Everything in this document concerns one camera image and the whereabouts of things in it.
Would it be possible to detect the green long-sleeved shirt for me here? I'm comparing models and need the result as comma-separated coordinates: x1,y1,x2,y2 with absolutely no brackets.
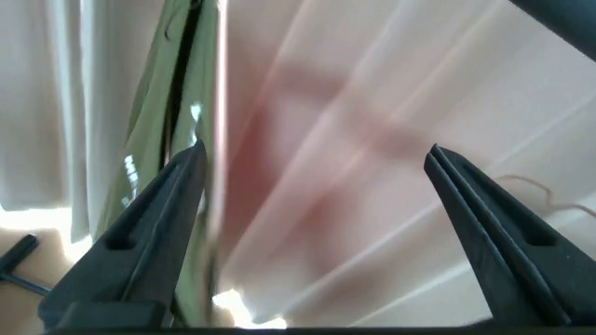
95,0,220,327

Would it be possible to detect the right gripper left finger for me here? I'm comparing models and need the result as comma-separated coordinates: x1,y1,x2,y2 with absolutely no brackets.
37,139,209,329

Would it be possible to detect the beige curtain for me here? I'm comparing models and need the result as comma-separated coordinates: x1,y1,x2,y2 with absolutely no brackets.
0,0,596,329

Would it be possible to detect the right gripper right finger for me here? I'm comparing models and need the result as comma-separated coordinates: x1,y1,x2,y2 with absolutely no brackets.
423,142,596,327

